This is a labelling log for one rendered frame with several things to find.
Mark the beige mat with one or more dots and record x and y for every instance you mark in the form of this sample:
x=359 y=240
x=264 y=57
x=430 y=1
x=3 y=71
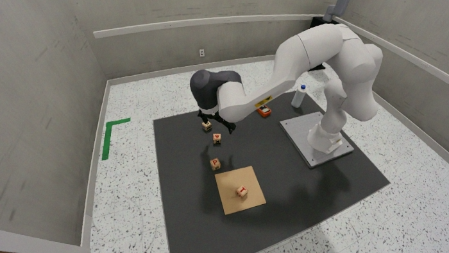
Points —
x=228 y=182

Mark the white plastic bottle with blue cap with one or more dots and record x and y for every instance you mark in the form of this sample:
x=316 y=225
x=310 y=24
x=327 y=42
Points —
x=298 y=97

